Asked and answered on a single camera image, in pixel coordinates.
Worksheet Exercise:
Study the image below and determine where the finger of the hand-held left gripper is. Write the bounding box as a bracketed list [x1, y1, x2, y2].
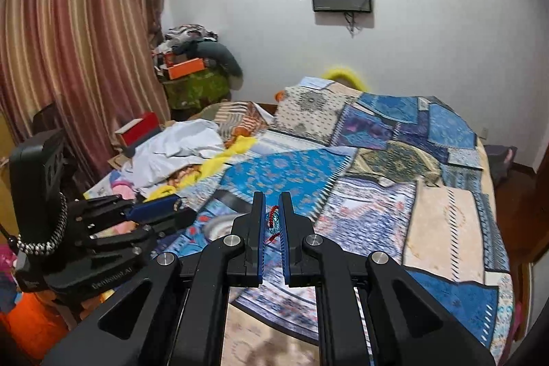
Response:
[66, 196, 183, 226]
[73, 206, 198, 260]

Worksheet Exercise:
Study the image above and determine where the pile of clothes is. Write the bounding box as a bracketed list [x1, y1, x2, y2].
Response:
[152, 24, 244, 87]

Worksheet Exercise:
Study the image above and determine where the monitor cable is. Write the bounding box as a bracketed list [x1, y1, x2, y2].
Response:
[344, 11, 362, 37]

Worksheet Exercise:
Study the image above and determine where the green patterned cloth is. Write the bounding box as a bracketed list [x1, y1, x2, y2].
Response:
[162, 70, 233, 110]

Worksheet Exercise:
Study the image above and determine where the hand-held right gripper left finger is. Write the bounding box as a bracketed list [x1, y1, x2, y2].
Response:
[40, 191, 265, 366]

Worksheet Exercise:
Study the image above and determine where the red box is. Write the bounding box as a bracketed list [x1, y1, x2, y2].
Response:
[114, 111, 163, 148]

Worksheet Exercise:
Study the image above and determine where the black chair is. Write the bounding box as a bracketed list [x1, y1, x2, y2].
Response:
[32, 103, 80, 180]

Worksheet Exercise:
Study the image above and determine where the yellow cloth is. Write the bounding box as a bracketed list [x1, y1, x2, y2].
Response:
[151, 134, 259, 200]

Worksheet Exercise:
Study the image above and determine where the white cloth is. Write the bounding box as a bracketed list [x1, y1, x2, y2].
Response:
[122, 118, 226, 197]

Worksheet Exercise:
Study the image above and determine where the orange box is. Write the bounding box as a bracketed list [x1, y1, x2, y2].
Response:
[167, 58, 206, 81]

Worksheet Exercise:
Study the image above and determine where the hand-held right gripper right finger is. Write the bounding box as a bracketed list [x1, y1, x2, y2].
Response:
[280, 193, 499, 366]

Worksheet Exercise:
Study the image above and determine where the grey bag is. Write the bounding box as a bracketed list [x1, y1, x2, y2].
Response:
[486, 143, 521, 186]

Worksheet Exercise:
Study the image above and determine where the silver round dish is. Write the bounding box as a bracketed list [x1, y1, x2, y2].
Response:
[201, 214, 237, 243]

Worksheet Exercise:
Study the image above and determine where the blue patchwork blanket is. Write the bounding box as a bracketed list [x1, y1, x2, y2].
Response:
[83, 76, 516, 366]

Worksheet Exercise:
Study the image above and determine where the orange striped pillow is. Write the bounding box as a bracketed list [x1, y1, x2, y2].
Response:
[209, 101, 276, 146]

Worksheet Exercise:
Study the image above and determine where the yellow fluffy toy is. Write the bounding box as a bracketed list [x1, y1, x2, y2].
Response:
[322, 66, 370, 91]

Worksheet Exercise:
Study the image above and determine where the striped pink curtain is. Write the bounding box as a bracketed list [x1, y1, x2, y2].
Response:
[0, 0, 173, 180]

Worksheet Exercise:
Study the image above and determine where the red and blue beaded bracelet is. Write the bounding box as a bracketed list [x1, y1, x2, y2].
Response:
[265, 208, 282, 247]

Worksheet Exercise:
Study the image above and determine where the black and white braided cable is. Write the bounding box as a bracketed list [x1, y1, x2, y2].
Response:
[16, 193, 69, 256]

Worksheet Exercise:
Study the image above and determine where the orange bag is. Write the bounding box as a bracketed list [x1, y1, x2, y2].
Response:
[0, 292, 74, 363]

